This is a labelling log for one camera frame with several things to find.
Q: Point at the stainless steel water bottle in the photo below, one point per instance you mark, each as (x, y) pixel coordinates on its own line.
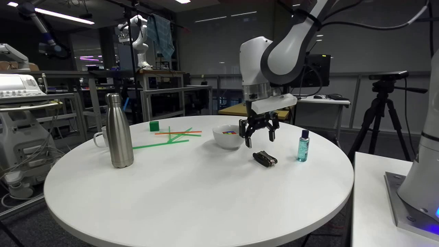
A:
(120, 138)

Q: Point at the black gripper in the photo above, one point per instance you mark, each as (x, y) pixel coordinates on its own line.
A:
(261, 121)

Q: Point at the hanging blue cloth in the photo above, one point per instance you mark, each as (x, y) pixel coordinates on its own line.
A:
(161, 36)

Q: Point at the white lab machine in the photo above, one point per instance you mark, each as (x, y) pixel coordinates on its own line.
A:
(22, 138)

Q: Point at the short green stick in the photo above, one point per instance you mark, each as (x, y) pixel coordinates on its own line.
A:
(180, 133)

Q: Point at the white bowl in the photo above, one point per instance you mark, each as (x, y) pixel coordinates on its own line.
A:
(227, 139)

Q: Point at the wooden table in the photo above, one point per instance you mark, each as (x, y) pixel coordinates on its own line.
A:
(231, 110)

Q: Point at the orange stick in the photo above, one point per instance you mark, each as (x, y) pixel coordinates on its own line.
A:
(180, 132)

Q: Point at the black knife set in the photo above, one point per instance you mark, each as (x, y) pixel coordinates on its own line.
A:
(265, 158)

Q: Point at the small green cube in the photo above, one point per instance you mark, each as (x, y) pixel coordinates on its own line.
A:
(154, 127)

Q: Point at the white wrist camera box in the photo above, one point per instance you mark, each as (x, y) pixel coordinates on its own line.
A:
(275, 105)

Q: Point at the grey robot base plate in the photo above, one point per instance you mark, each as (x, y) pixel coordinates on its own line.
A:
(402, 206)

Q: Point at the white robot side table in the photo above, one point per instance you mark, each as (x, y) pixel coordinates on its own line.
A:
(371, 206)

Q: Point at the black camera tripod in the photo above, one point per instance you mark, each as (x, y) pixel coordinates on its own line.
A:
(379, 118)

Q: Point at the white desk behind tripod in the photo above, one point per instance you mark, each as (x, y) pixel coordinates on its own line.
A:
(330, 102)

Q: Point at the ceiling light tube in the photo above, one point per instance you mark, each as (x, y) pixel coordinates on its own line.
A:
(64, 15)

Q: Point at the black bar camera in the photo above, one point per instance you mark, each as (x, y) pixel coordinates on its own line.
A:
(389, 74)

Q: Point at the white mug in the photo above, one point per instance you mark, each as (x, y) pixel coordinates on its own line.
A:
(99, 138)

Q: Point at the black monitor on desk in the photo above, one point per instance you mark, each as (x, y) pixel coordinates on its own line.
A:
(320, 70)

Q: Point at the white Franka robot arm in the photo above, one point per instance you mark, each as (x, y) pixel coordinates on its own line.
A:
(293, 46)

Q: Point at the teal bottle with blue cap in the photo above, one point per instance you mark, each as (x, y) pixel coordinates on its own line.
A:
(304, 149)

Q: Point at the metal frame robot stand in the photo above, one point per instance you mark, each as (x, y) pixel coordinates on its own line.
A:
(160, 91)

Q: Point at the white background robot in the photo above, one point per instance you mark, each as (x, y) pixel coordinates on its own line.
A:
(139, 42)

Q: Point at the long green stick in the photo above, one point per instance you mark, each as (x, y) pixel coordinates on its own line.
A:
(160, 144)

